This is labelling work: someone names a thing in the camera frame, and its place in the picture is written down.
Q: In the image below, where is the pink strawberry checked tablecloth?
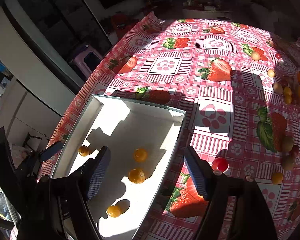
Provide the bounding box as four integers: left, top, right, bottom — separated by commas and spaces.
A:
50, 12, 300, 239

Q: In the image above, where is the white shallow cardboard box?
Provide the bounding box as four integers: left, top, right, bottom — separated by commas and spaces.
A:
52, 95, 185, 239

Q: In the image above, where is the orange cherry tomato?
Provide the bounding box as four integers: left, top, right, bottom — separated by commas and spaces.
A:
128, 168, 145, 184

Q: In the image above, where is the dark longan fruit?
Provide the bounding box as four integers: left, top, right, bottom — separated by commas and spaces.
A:
281, 155, 295, 171

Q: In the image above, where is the tan longan far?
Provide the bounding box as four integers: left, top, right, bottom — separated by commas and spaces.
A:
273, 82, 283, 95
250, 51, 261, 61
267, 69, 275, 77

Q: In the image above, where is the tan longan fruit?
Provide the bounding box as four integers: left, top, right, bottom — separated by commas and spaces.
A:
281, 136, 294, 152

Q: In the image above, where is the yellow tomato in box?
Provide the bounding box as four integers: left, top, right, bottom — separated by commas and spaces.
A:
133, 148, 148, 163
107, 205, 121, 218

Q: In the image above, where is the yellow cherry tomato far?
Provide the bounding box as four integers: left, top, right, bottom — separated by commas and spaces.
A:
284, 95, 292, 105
283, 86, 292, 96

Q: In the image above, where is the pink plastic stool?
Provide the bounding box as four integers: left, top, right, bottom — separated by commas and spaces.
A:
71, 44, 103, 78

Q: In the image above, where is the yellow cherry tomato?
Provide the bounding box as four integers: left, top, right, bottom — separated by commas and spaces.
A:
284, 95, 292, 105
271, 172, 283, 185
283, 86, 292, 96

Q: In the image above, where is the red plastic chair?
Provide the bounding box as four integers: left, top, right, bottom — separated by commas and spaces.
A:
110, 12, 139, 40

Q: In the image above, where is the small yellow tomato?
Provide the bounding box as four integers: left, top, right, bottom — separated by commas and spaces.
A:
78, 145, 90, 157

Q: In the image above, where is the small red cherry tomato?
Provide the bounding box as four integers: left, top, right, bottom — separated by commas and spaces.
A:
275, 53, 281, 60

